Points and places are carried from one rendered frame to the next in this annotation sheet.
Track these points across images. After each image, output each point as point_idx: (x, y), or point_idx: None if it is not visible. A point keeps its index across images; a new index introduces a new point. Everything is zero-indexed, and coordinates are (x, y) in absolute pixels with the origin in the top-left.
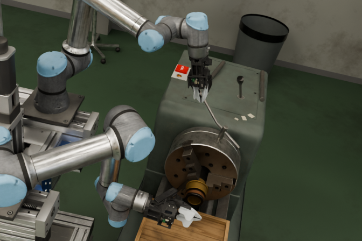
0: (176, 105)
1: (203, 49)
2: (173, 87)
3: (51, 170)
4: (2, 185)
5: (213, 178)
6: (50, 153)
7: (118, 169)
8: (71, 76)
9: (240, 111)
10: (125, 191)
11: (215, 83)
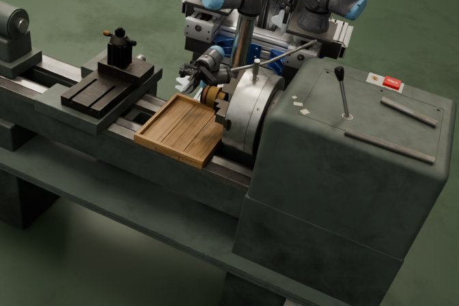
0: (310, 63)
1: None
2: (344, 68)
3: None
4: None
5: (227, 105)
6: None
7: (235, 50)
8: (324, 5)
9: (311, 105)
10: (210, 50)
11: (371, 103)
